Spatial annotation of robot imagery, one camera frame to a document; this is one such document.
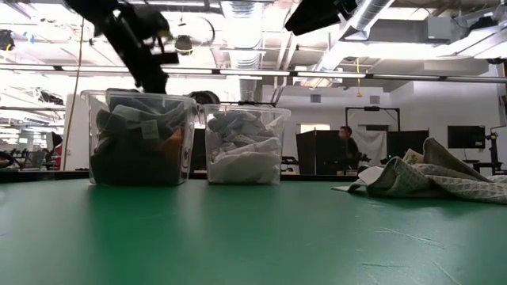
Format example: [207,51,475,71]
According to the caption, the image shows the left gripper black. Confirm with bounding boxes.
[118,43,180,94]

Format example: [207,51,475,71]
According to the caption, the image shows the orange towel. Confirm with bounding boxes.
[154,126,186,167]

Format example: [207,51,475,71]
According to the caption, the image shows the clear plastic bin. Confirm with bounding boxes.
[197,103,292,186]
[80,89,198,187]

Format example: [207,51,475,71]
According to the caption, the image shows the grey knitted garment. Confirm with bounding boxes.
[208,110,284,154]

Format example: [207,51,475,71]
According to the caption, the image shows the plain white towel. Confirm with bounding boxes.
[208,137,283,185]

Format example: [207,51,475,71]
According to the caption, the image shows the grey plaid towel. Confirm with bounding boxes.
[330,136,507,206]

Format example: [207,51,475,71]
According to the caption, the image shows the black ceiling-mounted device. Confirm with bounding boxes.
[173,34,195,56]
[0,29,16,51]

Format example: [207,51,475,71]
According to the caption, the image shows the person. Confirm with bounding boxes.
[337,125,361,167]
[50,131,64,171]

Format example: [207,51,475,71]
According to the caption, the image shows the green table mat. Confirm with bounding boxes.
[0,180,507,285]

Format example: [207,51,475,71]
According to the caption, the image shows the black background screen panel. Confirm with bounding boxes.
[295,129,345,176]
[386,129,431,163]

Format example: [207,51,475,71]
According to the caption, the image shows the white hanging cloth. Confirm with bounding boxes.
[352,129,387,165]

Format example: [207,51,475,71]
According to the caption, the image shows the grey ceiling air unit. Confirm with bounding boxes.
[425,15,453,44]

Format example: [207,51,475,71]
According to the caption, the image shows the yellow extension cable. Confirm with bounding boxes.
[62,15,86,172]

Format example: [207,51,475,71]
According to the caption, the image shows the silver ribbed ventilation duct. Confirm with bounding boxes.
[219,0,267,76]

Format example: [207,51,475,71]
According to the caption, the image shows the black cable loop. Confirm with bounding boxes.
[0,150,17,171]

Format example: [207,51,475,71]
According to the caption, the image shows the black background frame stand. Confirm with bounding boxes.
[345,105,401,134]

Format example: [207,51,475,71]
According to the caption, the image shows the silver slanted ventilation duct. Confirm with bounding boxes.
[312,0,397,76]

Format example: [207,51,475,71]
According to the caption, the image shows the black wall monitor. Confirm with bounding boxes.
[447,125,486,150]

